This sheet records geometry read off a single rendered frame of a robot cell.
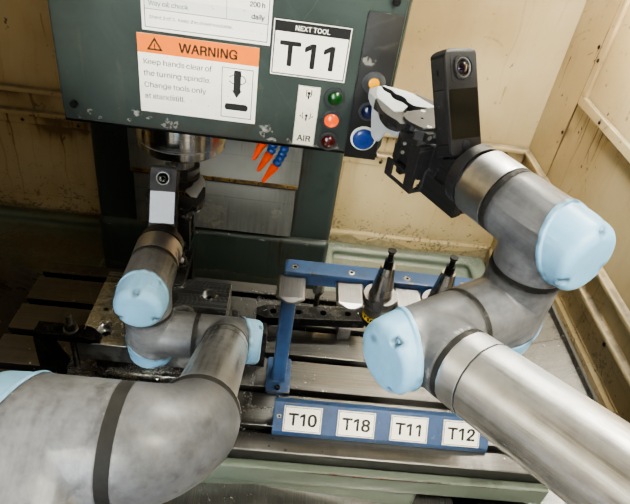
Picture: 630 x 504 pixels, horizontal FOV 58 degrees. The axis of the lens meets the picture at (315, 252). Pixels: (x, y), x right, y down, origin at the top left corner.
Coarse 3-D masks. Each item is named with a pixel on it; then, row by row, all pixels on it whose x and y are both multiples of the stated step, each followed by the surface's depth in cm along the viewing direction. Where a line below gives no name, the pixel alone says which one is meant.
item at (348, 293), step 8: (336, 288) 106; (344, 288) 106; (352, 288) 106; (360, 288) 107; (336, 296) 104; (344, 296) 104; (352, 296) 105; (360, 296) 105; (344, 304) 103; (352, 304) 103; (360, 304) 103
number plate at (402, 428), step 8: (392, 416) 117; (400, 416) 117; (408, 416) 117; (392, 424) 116; (400, 424) 117; (408, 424) 117; (416, 424) 117; (424, 424) 117; (392, 432) 116; (400, 432) 117; (408, 432) 117; (416, 432) 117; (424, 432) 117; (392, 440) 116; (400, 440) 116; (408, 440) 117; (416, 440) 117; (424, 440) 117
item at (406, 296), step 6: (396, 288) 108; (402, 288) 108; (408, 288) 108; (402, 294) 107; (408, 294) 107; (414, 294) 107; (420, 294) 108; (402, 300) 106; (408, 300) 106; (414, 300) 106; (396, 306) 104
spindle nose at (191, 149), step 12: (144, 132) 95; (156, 132) 94; (168, 132) 93; (144, 144) 97; (156, 144) 95; (168, 144) 95; (180, 144) 95; (192, 144) 95; (204, 144) 97; (216, 144) 99; (156, 156) 97; (168, 156) 96; (180, 156) 96; (192, 156) 97; (204, 156) 98
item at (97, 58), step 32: (64, 0) 69; (96, 0) 69; (128, 0) 69; (288, 0) 69; (320, 0) 69; (352, 0) 69; (384, 0) 69; (64, 32) 72; (96, 32) 72; (128, 32) 72; (160, 32) 71; (352, 32) 71; (64, 64) 74; (96, 64) 74; (128, 64) 74; (352, 64) 74; (64, 96) 77; (96, 96) 77; (128, 96) 77; (256, 96) 76; (288, 96) 76; (320, 96) 76; (352, 96) 76; (160, 128) 80; (192, 128) 79; (224, 128) 79; (256, 128) 79; (288, 128) 79; (320, 128) 79
